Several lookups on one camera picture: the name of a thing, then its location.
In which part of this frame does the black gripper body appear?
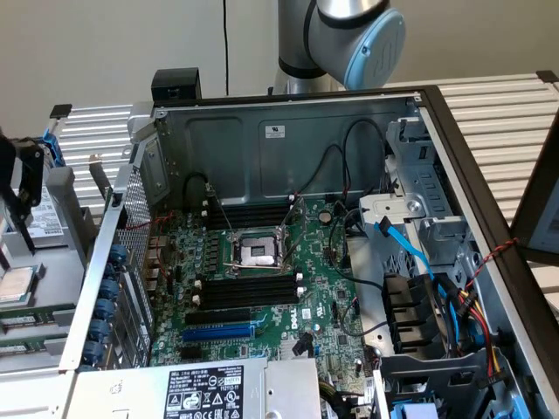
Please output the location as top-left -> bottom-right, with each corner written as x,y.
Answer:
0,125 -> 17,194

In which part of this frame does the silver CPU chip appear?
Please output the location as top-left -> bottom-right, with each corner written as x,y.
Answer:
0,264 -> 38,306

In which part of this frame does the blue disk carrier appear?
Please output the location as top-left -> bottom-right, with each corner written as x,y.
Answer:
34,126 -> 66,169

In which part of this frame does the silver hard disk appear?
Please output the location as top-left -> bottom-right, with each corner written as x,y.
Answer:
9,143 -> 66,250

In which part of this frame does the grey parts rack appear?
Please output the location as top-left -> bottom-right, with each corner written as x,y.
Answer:
0,168 -> 104,377

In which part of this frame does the silver rear port stack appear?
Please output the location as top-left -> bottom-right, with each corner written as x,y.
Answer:
146,235 -> 169,293

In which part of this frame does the black box with port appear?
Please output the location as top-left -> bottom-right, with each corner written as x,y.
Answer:
151,68 -> 203,104

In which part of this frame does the silver power supply unit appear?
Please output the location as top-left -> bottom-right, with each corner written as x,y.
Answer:
65,356 -> 322,419

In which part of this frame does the long black expansion slot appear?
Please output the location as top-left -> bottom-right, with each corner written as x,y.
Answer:
183,307 -> 253,327

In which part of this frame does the blue expansion slot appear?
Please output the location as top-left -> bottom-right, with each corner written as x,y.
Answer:
181,322 -> 258,344

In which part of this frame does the CPU socket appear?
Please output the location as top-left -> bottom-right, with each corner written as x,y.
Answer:
224,229 -> 294,278

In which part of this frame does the black power supply label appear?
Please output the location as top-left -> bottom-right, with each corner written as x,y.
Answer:
163,365 -> 246,419

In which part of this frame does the white case label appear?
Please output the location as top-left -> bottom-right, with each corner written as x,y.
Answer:
258,123 -> 287,140

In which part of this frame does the silver socket cover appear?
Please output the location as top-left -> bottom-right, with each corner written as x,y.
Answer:
279,196 -> 307,245

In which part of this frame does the green Dell motherboard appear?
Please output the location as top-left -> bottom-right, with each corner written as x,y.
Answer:
150,198 -> 373,377

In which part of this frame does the small silver chipset heat sink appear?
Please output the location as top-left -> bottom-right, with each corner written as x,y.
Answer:
279,338 -> 316,361

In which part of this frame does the open metal PC case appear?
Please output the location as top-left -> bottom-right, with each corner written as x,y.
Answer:
59,85 -> 559,419

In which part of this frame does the black plastic fan shroud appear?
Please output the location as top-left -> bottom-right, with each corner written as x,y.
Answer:
382,271 -> 445,355

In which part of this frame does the silver metal disk bay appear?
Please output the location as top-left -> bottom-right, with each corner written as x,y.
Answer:
357,116 -> 480,280

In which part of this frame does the blue plastic tab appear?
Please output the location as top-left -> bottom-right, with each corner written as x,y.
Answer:
390,401 -> 440,419

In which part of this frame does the black case side panel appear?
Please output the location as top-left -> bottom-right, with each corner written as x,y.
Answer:
509,126 -> 559,263

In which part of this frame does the thin red wire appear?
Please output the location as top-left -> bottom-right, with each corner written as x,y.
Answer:
124,210 -> 178,280

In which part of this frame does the short black wire with plug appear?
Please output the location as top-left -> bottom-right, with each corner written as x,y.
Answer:
182,171 -> 216,213

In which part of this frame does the black hanging cable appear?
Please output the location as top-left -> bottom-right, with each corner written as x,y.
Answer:
222,0 -> 231,95

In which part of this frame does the low looped black wire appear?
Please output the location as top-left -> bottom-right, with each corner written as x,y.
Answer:
300,143 -> 347,196

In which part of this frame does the tall looped black wire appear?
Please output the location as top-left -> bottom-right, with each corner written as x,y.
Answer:
342,119 -> 389,197

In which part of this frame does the yellow black supply wire bundle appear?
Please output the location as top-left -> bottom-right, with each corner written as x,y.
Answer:
318,379 -> 372,419

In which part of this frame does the blue flat SATA wire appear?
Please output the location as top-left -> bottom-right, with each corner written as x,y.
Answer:
374,216 -> 438,281

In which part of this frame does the red yellow power wire bundle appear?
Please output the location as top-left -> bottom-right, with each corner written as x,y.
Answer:
436,272 -> 507,388

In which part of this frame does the red black twisted wire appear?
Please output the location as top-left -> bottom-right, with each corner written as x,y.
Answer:
462,237 -> 521,293

